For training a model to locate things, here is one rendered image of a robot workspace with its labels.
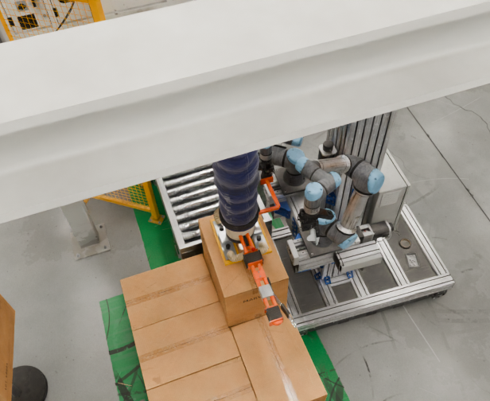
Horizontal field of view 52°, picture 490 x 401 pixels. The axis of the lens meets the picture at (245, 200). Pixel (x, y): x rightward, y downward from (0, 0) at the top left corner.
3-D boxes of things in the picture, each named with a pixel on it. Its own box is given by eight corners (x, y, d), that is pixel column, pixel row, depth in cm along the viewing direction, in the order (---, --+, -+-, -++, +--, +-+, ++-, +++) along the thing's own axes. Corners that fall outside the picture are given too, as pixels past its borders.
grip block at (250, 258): (242, 258, 280) (242, 252, 276) (258, 253, 282) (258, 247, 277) (246, 270, 275) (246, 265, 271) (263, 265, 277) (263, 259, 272)
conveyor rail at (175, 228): (120, 77, 503) (115, 61, 488) (125, 75, 504) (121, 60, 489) (181, 261, 367) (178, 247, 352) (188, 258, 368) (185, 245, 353)
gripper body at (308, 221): (297, 220, 240) (298, 205, 231) (313, 216, 242) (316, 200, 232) (302, 233, 236) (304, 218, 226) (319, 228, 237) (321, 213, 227)
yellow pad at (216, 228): (209, 221, 309) (208, 216, 305) (225, 216, 311) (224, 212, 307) (225, 266, 289) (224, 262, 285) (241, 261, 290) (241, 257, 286)
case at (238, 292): (203, 251, 355) (197, 219, 324) (256, 236, 362) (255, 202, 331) (227, 327, 320) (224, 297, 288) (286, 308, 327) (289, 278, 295)
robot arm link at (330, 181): (325, 163, 228) (309, 175, 224) (344, 176, 223) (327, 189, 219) (324, 174, 234) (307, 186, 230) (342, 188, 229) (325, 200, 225)
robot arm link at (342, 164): (351, 147, 266) (300, 152, 229) (367, 158, 260) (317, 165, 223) (341, 165, 271) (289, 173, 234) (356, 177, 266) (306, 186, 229)
